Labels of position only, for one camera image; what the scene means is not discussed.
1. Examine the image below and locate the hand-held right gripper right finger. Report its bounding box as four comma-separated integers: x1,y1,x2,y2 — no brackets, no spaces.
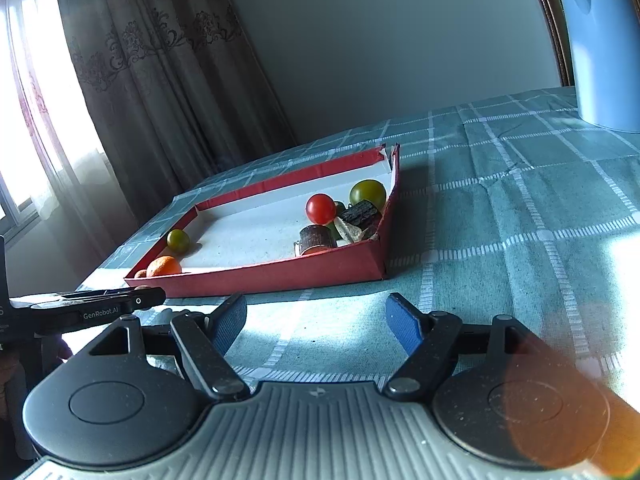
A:
382,292,551,402

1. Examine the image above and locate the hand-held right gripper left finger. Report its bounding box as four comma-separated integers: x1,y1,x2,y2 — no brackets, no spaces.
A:
75,293,250,402

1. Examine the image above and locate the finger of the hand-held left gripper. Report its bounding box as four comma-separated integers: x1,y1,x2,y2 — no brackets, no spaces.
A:
7,287,167,335

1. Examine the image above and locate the orange mandarin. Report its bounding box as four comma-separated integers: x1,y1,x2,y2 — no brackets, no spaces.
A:
146,256,182,277

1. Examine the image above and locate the red cardboard box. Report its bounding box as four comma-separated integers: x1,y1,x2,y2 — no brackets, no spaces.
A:
124,143,401,298

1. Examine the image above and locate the small green tomato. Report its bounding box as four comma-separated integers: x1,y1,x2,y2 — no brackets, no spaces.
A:
166,229,191,255

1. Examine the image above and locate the pale fruit wedge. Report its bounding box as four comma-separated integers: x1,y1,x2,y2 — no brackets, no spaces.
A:
334,217,364,245

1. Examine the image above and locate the dark sugar cane piece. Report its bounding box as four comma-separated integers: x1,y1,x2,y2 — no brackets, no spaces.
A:
340,200,383,228
299,225,337,256

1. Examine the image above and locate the large green tomato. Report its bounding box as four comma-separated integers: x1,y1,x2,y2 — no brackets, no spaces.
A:
349,179,387,212

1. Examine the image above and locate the red cherry tomato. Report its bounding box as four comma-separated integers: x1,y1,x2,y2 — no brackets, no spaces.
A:
306,193,337,225

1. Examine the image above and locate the teal checked tablecloth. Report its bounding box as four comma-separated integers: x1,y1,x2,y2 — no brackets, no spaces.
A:
65,87,640,411

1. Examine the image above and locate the sheer white curtain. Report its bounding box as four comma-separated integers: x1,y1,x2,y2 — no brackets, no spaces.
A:
0,0,141,311

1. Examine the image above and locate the brown patterned curtain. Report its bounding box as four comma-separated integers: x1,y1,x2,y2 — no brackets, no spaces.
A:
52,0,296,241

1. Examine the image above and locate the blue kettle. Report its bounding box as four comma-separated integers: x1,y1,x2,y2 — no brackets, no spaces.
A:
552,0,640,133

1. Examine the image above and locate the window frame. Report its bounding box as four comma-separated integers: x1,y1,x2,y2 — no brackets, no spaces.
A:
0,175,41,233

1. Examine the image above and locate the wooden frame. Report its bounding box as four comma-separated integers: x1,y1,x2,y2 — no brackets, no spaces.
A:
522,0,576,88

